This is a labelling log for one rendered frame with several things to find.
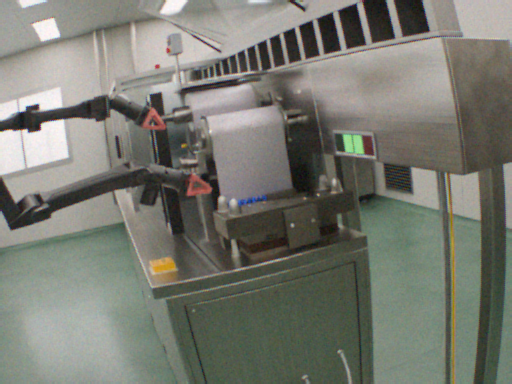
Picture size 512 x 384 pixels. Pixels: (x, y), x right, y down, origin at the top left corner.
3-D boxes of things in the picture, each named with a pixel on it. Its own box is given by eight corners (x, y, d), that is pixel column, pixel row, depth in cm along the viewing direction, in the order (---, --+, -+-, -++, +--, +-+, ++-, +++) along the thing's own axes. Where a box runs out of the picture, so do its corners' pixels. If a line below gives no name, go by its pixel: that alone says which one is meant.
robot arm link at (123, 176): (30, 210, 132) (21, 193, 139) (33, 227, 135) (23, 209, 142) (152, 168, 157) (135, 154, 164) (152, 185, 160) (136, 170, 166)
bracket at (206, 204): (199, 244, 185) (182, 154, 180) (217, 240, 187) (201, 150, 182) (202, 247, 181) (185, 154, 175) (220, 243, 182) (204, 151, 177)
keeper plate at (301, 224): (287, 247, 160) (281, 210, 158) (318, 239, 163) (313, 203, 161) (290, 249, 158) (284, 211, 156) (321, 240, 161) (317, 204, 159)
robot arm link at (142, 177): (140, 172, 155) (127, 161, 161) (130, 208, 158) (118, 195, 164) (171, 175, 164) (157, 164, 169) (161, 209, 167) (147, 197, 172)
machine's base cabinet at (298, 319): (143, 301, 398) (117, 193, 383) (221, 286, 415) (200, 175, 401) (224, 491, 159) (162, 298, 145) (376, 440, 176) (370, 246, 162)
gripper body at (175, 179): (184, 194, 163) (161, 188, 161) (179, 189, 173) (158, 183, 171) (190, 173, 163) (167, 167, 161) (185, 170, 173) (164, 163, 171)
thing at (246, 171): (223, 209, 174) (213, 150, 171) (293, 194, 181) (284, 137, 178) (223, 209, 174) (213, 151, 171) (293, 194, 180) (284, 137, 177)
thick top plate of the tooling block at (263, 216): (215, 230, 170) (212, 211, 169) (333, 203, 181) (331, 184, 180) (229, 240, 155) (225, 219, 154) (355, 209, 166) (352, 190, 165)
